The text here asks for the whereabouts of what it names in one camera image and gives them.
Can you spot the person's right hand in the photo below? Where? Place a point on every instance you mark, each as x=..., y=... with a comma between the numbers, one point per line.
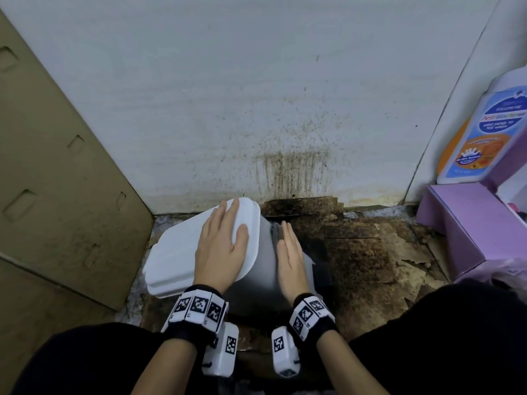
x=292, y=267

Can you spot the person's left hand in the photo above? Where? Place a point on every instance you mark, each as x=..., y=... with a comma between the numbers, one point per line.
x=220, y=250

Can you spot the white lidded trash bin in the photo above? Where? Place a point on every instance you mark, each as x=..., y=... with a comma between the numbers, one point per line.
x=197, y=250

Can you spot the person's left forearm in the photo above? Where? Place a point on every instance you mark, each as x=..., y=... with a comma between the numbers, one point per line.
x=164, y=370

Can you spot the person's black clothing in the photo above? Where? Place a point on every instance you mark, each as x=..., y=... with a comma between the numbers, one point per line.
x=444, y=341

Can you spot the right wrist marker band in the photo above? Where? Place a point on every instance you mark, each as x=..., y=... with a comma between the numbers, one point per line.
x=304, y=329

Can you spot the wrist marker band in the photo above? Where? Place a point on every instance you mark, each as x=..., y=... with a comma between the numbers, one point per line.
x=201, y=320
x=304, y=329

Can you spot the stained brown cardboard sheet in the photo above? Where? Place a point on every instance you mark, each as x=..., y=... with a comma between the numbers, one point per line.
x=362, y=259

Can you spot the left wrist marker band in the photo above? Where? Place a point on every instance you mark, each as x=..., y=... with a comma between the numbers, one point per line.
x=201, y=320

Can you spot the brown cardboard panel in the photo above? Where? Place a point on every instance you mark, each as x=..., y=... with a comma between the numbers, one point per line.
x=61, y=201

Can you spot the purple cardboard display box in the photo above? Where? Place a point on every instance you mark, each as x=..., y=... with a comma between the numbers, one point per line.
x=477, y=226

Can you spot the white bottle blue orange label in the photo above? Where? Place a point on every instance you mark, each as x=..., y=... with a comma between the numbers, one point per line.
x=481, y=135

